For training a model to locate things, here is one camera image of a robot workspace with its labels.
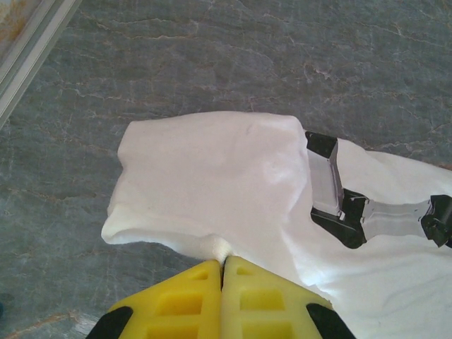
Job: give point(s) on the aluminium table side rail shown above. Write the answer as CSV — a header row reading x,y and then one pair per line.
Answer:
x,y
31,46

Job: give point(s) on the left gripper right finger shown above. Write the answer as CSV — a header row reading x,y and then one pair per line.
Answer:
x,y
268,303

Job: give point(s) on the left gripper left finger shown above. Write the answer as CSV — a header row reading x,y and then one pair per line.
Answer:
x,y
176,303

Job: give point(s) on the white t-shirt with print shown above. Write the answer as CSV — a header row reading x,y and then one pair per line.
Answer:
x,y
212,176

